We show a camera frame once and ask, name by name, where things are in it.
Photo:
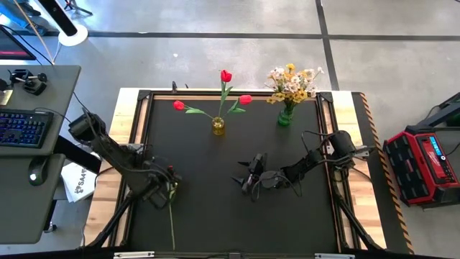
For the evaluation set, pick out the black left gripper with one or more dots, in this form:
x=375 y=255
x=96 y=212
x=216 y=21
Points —
x=160 y=180

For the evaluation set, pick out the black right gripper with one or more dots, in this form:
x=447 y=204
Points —
x=257 y=169

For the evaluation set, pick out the red artificial tulip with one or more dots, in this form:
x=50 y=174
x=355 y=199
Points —
x=225 y=76
x=246 y=99
x=173 y=190
x=178 y=105

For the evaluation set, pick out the green glass vase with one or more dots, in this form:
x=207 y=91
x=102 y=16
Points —
x=284 y=119

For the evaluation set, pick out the yellow artificial flower bunch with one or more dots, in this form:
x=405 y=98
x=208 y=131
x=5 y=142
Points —
x=290 y=67
x=298 y=96

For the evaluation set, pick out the white artificial flower bunch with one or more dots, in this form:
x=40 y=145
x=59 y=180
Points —
x=277 y=73
x=309 y=77

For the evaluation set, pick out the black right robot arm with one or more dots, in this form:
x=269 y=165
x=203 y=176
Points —
x=309 y=162

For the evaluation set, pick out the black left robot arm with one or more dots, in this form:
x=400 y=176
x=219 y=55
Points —
x=118 y=158

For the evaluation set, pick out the yellow glass vase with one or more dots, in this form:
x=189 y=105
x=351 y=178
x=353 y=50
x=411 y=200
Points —
x=218 y=127

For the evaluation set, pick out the black table mat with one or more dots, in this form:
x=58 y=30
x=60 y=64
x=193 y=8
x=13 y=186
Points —
x=223 y=223

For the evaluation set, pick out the white printed paper bag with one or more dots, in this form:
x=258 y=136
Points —
x=81 y=185

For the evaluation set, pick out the black desk support bar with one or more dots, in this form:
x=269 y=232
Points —
x=77 y=154

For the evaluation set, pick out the black computer mouse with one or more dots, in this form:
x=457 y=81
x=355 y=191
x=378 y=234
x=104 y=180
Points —
x=37 y=172

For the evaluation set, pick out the grey desk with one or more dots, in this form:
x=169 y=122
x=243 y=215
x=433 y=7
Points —
x=21 y=216

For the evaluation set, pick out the black backlit keyboard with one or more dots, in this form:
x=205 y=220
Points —
x=21 y=129

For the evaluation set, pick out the black hazard striped floor strip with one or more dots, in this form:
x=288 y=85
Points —
x=391 y=223

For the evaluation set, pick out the small metallic plate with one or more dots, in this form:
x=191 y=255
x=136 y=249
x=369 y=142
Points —
x=4 y=98

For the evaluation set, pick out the red black toolbox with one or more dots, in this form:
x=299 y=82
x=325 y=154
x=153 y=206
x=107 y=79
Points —
x=427 y=172

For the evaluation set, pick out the black tripod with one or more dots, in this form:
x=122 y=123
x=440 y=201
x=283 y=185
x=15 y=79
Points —
x=70 y=4

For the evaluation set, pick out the black monitor with red edge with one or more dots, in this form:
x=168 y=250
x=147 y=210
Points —
x=10 y=45

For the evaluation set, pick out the dark teal metal stand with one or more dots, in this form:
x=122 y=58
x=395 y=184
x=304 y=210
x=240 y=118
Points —
x=447 y=109

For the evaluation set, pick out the silver metal bracket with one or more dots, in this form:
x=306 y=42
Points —
x=133 y=254
x=334 y=256

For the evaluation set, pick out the black metal table frame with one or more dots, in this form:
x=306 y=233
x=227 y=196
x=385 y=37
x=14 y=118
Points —
x=233 y=92

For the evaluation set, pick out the black frame clamp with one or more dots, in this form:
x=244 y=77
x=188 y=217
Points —
x=174 y=87

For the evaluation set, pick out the black camera clamp mount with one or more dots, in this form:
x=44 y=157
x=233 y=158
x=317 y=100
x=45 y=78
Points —
x=36 y=88

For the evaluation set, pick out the black post with white base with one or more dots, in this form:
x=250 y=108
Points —
x=60 y=18

